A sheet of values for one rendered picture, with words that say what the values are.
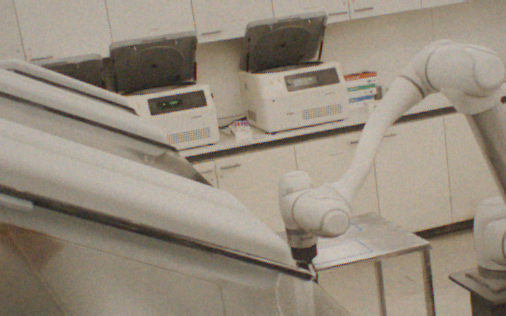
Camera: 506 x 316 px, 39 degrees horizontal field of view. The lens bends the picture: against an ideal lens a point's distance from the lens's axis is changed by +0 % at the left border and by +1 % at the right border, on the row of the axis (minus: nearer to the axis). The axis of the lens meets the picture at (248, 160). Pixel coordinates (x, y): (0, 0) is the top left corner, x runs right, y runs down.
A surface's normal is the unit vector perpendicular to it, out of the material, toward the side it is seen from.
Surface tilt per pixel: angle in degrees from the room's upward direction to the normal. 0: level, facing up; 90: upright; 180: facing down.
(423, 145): 90
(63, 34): 90
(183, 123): 90
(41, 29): 90
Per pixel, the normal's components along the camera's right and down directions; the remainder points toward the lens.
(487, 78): 0.33, 0.00
